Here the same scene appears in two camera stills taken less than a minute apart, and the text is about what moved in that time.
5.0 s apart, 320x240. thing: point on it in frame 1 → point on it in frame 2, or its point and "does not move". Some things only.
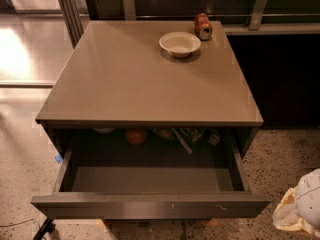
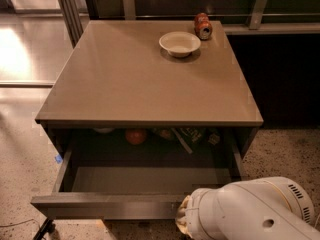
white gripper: x=309 y=197 → x=197 y=208
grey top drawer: x=146 y=173 does not move
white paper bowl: x=180 y=44 does not move
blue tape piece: x=59 y=159 does not move
